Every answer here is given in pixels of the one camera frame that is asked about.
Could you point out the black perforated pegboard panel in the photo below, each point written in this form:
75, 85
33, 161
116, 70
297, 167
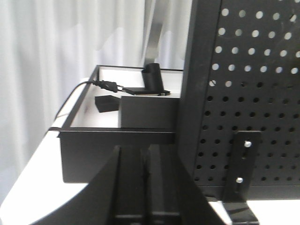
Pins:
242, 73

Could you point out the small black wedge block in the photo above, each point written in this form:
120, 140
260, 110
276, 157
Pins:
107, 103

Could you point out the black cylindrical device on base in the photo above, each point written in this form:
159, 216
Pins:
153, 84

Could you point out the left black table clamp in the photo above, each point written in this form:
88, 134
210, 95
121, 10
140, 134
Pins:
241, 167

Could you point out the white standing desk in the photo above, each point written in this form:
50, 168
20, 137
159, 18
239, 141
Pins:
40, 190

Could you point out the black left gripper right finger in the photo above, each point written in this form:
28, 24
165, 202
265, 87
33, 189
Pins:
172, 197

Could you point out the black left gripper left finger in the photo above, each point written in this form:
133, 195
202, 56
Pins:
115, 196

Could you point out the black open tray box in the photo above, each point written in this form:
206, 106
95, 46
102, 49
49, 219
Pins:
88, 137

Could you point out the black power adapter block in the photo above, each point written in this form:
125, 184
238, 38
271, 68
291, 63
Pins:
148, 112

